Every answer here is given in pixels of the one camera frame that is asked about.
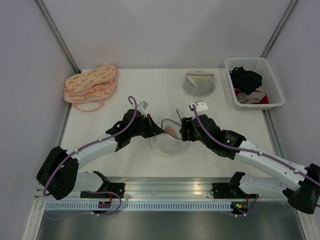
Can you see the left aluminium corner post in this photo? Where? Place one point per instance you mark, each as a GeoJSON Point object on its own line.
{"type": "Point", "coordinates": [56, 34]}

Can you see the aluminium rail table edge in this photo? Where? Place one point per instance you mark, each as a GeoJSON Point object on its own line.
{"type": "Point", "coordinates": [145, 187]}

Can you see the black garment in basket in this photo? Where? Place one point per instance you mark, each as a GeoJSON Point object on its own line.
{"type": "Point", "coordinates": [245, 80]}

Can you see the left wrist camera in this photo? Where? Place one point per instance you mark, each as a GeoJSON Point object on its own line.
{"type": "Point", "coordinates": [142, 106]}

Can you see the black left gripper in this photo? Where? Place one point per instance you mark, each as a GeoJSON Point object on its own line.
{"type": "Point", "coordinates": [153, 128]}

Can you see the beige bra in basket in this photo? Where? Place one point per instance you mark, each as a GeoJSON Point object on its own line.
{"type": "Point", "coordinates": [253, 98]}

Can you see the pink patterned laundry bag stack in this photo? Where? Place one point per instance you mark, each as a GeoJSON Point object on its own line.
{"type": "Point", "coordinates": [92, 86]}

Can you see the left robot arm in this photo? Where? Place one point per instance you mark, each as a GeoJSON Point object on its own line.
{"type": "Point", "coordinates": [58, 173]}

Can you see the white slotted cable duct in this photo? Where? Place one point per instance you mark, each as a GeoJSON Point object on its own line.
{"type": "Point", "coordinates": [220, 206]}

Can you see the blue-zipper white mesh laundry bag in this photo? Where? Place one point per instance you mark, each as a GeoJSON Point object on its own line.
{"type": "Point", "coordinates": [166, 145]}

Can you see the right aluminium corner post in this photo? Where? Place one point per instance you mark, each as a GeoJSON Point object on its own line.
{"type": "Point", "coordinates": [279, 27]}

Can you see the aluminium corner post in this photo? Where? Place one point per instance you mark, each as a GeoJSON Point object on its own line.
{"type": "Point", "coordinates": [279, 27]}
{"type": "Point", "coordinates": [56, 34]}

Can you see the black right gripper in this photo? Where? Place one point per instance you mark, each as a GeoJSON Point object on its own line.
{"type": "Point", "coordinates": [186, 125]}

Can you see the red garment in basket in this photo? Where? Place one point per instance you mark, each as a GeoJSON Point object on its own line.
{"type": "Point", "coordinates": [265, 100]}

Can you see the pink bra inside bag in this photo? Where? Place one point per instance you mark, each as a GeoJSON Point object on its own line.
{"type": "Point", "coordinates": [170, 131]}

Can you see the beige-trim mesh laundry bag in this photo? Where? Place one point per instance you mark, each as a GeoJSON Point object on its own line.
{"type": "Point", "coordinates": [198, 84]}

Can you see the white plastic basket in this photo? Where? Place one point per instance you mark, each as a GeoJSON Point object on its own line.
{"type": "Point", "coordinates": [269, 82]}

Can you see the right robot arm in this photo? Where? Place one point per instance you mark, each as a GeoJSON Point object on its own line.
{"type": "Point", "coordinates": [298, 184]}

